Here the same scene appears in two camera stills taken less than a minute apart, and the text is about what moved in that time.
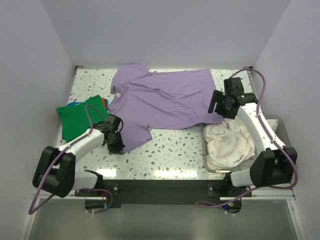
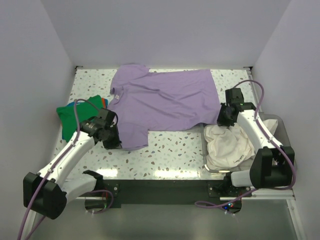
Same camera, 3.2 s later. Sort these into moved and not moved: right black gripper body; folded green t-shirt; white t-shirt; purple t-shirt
Moved: right black gripper body
Not moved: folded green t-shirt; purple t-shirt; white t-shirt
